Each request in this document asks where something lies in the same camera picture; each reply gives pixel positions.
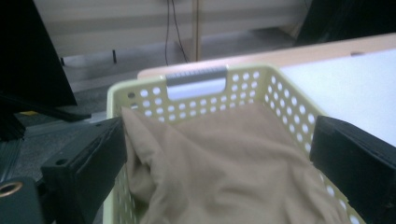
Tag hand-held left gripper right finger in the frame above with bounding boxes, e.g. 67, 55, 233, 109
309, 115, 396, 224

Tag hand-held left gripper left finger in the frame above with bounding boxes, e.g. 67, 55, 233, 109
40, 116, 129, 224

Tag pale yellow perforated plastic basket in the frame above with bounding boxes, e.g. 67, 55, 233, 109
102, 63, 369, 224

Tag khaki pants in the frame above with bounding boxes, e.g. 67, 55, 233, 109
120, 102, 353, 224

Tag white table mat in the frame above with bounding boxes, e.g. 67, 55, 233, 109
279, 48, 396, 147

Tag black hanging wall cable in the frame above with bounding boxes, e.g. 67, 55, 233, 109
171, 0, 190, 63

